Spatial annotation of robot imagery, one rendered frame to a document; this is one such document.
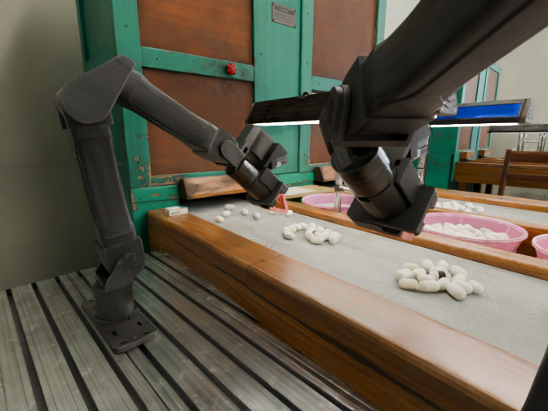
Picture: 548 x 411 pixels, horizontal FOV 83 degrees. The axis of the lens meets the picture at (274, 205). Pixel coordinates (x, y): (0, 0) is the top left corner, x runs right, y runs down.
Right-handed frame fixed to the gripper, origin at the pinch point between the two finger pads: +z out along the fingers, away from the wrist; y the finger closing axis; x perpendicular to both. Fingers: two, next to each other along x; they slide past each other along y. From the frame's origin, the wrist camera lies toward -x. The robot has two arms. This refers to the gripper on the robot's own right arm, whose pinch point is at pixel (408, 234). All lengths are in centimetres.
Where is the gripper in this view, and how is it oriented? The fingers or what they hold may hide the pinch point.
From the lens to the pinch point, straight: 51.0
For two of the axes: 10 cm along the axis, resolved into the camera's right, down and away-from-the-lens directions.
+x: -5.0, 8.3, -2.3
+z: 5.9, 5.2, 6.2
